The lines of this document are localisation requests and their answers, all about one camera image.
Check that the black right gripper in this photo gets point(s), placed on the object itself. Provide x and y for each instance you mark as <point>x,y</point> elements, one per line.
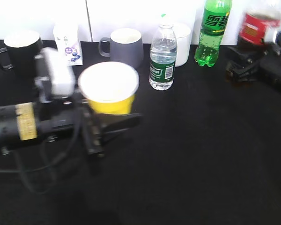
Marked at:
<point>243,65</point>

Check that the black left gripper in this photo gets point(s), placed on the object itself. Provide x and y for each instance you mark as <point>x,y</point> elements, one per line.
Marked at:
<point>71,116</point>

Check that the yellow plastic cup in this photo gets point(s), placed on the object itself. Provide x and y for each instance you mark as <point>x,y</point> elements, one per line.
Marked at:
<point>109,87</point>

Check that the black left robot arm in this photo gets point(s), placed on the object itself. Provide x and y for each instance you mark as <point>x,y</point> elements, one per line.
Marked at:
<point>30,123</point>

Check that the green sprite bottle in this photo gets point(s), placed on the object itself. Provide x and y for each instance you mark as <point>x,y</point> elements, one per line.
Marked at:
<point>214,21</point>

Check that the white mug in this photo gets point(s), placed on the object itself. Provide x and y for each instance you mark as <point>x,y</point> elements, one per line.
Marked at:
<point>183,37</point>

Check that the grey mug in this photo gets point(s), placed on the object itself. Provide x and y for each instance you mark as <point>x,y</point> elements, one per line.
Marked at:
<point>124,45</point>

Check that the clear water bottle green label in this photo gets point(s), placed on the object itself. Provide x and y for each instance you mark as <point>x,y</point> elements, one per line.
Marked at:
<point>163,53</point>

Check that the white purple milk carton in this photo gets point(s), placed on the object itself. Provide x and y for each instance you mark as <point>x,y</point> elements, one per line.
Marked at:
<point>68,43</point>

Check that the black mug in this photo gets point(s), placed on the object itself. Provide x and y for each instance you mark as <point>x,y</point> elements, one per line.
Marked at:
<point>22,46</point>

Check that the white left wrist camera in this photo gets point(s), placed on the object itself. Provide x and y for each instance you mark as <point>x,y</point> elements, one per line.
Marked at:
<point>55,79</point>

